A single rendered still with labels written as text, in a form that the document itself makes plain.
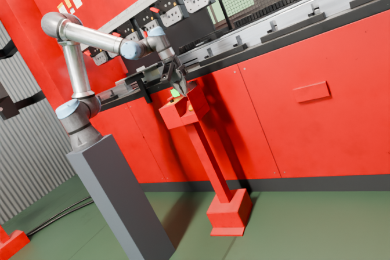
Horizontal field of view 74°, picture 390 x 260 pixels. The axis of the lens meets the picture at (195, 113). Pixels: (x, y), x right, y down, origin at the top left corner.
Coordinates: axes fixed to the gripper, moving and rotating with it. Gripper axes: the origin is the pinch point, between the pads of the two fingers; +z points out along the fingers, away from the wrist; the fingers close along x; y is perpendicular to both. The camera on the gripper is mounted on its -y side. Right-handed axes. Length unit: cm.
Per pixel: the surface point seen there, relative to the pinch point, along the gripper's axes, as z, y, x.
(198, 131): 21.1, -1.2, 2.4
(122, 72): -18, 104, 124
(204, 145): 30.0, -2.1, 2.4
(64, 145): 43, 109, 304
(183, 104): 5.0, 1.4, 4.8
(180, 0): -44, 43, 0
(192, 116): 10.1, -6.5, -2.1
